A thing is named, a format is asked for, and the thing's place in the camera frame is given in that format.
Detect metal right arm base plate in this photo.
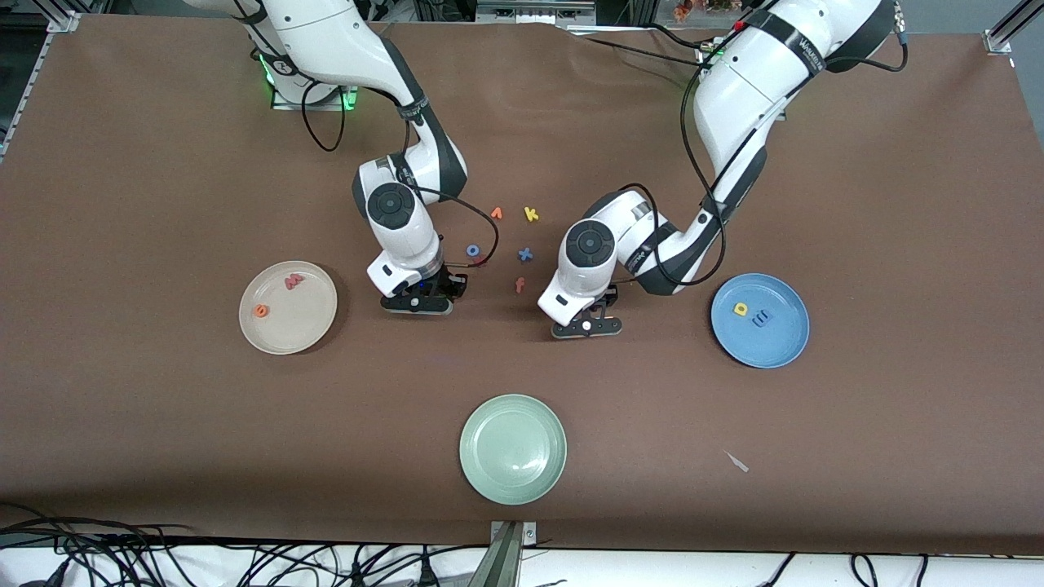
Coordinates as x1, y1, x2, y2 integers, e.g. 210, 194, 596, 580
272, 82, 361, 112

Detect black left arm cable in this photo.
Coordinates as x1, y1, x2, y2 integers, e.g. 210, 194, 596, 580
608, 0, 909, 288

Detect green round plate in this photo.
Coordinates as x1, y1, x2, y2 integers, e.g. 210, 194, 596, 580
458, 394, 568, 506

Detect beige round plate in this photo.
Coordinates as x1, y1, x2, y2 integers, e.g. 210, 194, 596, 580
238, 260, 338, 355

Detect black cable tangle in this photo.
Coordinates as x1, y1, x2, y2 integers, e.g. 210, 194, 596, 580
0, 499, 490, 587

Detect aluminium frame structure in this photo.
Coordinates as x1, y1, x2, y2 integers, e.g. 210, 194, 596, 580
412, 0, 653, 25

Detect black base power cable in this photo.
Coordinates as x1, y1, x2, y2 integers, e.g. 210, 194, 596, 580
583, 33, 710, 73

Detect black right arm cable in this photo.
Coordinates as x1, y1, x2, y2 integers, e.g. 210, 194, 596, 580
300, 82, 500, 268

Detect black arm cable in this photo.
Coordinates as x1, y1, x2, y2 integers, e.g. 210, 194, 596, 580
608, 0, 909, 288
300, 82, 500, 268

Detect metal camera stand bracket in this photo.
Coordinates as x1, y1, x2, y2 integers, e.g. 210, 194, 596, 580
489, 520, 537, 587

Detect pink artificial flowers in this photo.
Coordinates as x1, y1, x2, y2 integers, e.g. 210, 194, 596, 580
673, 0, 739, 21

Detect blue round plate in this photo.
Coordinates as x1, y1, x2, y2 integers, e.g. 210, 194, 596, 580
710, 272, 811, 369

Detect brown paper table cover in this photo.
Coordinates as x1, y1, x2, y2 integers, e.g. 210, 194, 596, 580
0, 12, 1044, 555

